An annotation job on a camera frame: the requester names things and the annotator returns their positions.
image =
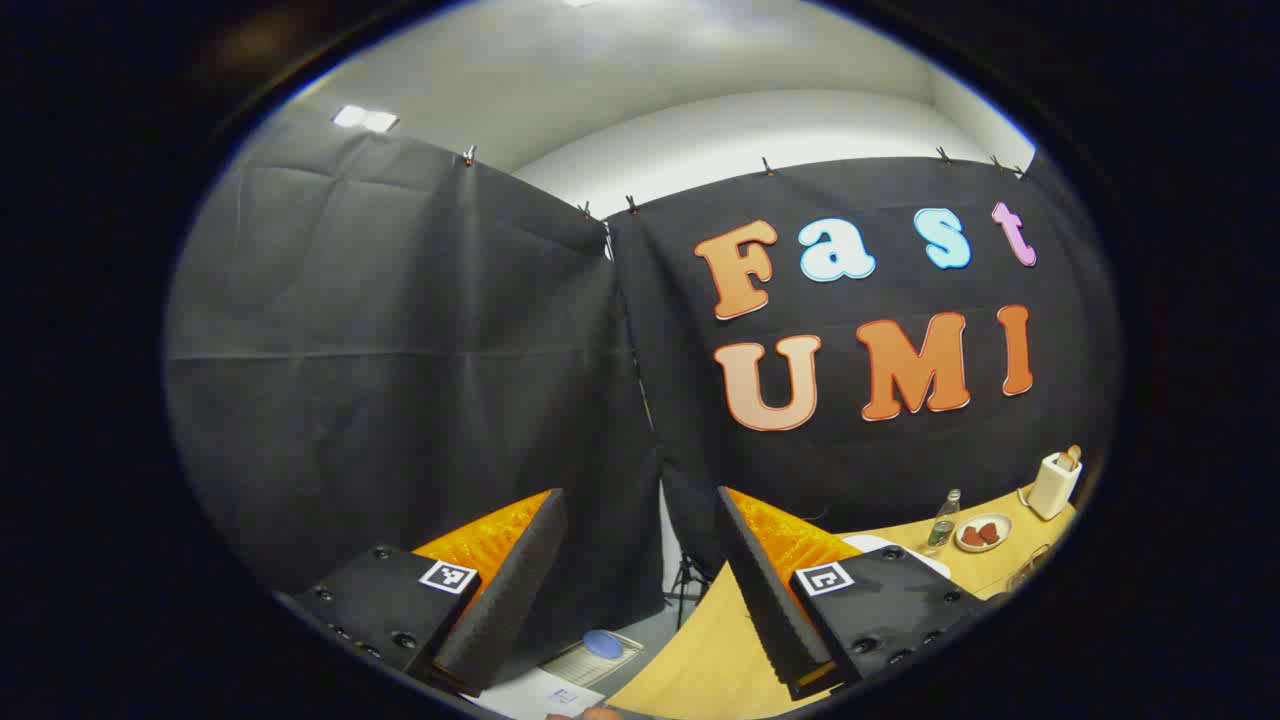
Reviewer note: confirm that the blue oval object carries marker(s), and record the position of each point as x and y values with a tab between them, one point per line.
603	644

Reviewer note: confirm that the white ceiling light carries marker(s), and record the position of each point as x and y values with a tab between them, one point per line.
365	118

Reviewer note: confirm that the black tripod stand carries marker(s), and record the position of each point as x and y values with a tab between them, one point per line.
688	580

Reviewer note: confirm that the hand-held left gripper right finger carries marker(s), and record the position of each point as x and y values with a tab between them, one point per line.
770	610

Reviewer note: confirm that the row of black cloth clips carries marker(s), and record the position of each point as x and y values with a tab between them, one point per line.
767	165

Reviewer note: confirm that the clear plastic water bottle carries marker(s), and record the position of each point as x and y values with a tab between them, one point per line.
941	525

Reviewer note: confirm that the white round plate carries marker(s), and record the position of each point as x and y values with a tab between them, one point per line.
965	548

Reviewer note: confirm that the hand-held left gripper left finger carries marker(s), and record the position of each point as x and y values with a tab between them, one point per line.
510	590

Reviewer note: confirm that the plain black side cloth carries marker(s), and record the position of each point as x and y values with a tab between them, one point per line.
400	350

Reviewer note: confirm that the clear glass container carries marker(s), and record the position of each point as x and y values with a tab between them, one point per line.
1030	568

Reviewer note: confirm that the white toaster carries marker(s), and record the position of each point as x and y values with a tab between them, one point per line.
1050	490

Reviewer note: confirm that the black backdrop cloth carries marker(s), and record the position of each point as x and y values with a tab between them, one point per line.
880	460

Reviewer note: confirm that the white paper sheet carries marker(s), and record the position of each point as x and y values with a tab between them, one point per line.
525	692

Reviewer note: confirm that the white rice cooker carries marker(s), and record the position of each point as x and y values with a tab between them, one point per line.
890	545

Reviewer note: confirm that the red meat piece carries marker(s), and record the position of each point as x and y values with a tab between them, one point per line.
990	532
972	537

